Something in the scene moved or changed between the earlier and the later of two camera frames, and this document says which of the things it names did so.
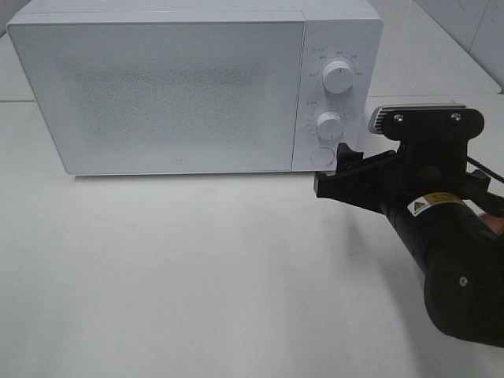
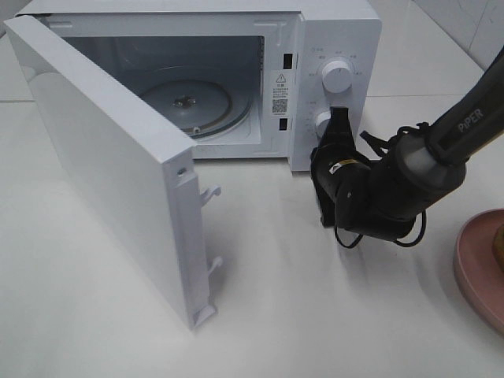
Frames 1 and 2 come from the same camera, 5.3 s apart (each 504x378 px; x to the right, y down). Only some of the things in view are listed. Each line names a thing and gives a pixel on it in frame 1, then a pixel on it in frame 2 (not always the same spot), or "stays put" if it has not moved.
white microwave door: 166,97 to 135,167
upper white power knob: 338,76 stays put
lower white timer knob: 328,125 stays put
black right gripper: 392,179 to 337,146
